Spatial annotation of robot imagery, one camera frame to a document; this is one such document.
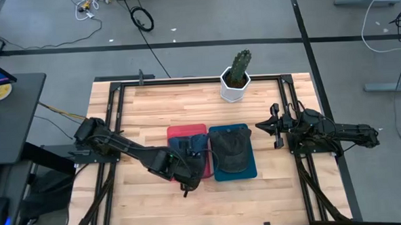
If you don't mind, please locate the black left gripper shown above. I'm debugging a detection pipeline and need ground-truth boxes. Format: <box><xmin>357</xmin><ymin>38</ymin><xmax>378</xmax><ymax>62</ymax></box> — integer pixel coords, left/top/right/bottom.
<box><xmin>171</xmin><ymin>155</ymin><xmax>210</xmax><ymax>199</ymax></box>

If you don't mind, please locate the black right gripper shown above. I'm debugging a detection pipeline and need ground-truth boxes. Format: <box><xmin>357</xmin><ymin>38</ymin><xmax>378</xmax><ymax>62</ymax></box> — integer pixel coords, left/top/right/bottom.
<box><xmin>254</xmin><ymin>102</ymin><xmax>300</xmax><ymax>150</ymax></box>

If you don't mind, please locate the dark grey baseball cap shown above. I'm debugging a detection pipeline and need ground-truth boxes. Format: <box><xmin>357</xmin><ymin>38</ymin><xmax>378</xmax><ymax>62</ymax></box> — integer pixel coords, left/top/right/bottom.
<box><xmin>207</xmin><ymin>127</ymin><xmax>255</xmax><ymax>175</ymax></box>

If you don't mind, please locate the pink red plastic tray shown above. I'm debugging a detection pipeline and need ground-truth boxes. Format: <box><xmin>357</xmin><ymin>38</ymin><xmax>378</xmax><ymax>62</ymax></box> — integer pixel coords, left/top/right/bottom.
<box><xmin>166</xmin><ymin>123</ymin><xmax>213</xmax><ymax>182</ymax></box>

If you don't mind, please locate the white hexagonal plant pot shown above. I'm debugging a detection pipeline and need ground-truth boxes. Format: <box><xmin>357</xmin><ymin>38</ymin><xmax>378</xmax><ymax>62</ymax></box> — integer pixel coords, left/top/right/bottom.
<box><xmin>218</xmin><ymin>65</ymin><xmax>253</xmax><ymax>104</ymax></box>

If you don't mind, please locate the green cactus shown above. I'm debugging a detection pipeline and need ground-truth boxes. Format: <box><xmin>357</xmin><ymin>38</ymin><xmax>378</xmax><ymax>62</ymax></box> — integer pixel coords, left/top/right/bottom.
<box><xmin>227</xmin><ymin>49</ymin><xmax>254</xmax><ymax>85</ymax></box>

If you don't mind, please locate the black chair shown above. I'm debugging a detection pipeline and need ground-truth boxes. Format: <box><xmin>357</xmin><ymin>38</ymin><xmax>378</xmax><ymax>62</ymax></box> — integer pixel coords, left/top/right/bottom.
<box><xmin>15</xmin><ymin>164</ymin><xmax>79</xmax><ymax>225</ymax></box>

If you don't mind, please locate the black side desk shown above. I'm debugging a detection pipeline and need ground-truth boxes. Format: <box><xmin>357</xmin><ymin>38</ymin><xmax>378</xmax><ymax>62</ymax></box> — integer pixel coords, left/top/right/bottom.
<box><xmin>0</xmin><ymin>72</ymin><xmax>54</xmax><ymax>225</ymax></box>

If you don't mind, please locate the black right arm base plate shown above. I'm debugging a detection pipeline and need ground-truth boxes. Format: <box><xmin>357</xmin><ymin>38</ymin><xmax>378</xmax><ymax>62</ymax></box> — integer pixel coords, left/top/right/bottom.
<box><xmin>286</xmin><ymin>129</ymin><xmax>343</xmax><ymax>156</ymax></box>

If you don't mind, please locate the black aluminium table frame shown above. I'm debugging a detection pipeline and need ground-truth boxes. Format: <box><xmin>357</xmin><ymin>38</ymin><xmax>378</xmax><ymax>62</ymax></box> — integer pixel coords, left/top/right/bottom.
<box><xmin>62</xmin><ymin>70</ymin><xmax>354</xmax><ymax>225</ymax></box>

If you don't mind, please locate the long black floor cable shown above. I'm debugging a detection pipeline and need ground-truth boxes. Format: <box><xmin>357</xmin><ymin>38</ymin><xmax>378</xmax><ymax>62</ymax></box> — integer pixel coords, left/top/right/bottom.
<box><xmin>123</xmin><ymin>0</ymin><xmax>172</xmax><ymax>81</ymax></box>

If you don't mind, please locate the white floor cable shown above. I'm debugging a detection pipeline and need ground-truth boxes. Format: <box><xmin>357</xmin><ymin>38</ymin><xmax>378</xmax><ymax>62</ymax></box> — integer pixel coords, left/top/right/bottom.
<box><xmin>359</xmin><ymin>0</ymin><xmax>401</xmax><ymax>54</ymax></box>

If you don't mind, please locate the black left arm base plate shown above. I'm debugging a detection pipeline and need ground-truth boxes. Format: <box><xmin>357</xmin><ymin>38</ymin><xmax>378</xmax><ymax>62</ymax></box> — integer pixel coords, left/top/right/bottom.
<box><xmin>41</xmin><ymin>140</ymin><xmax>121</xmax><ymax>167</ymax></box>

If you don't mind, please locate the yellow cable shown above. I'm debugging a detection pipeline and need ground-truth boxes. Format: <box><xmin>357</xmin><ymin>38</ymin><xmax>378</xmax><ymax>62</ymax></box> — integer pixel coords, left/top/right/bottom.
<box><xmin>38</xmin><ymin>99</ymin><xmax>87</xmax><ymax>123</ymax></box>

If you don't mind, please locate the coiled black cable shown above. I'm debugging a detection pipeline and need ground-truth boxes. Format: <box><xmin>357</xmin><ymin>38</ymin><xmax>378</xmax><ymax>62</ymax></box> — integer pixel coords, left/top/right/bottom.
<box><xmin>129</xmin><ymin>5</ymin><xmax>156</xmax><ymax>33</ymax></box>

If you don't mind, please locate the white cable bundle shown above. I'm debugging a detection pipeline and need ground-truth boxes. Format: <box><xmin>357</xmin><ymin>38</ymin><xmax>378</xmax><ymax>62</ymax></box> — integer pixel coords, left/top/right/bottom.
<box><xmin>69</xmin><ymin>0</ymin><xmax>112</xmax><ymax>22</ymax></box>

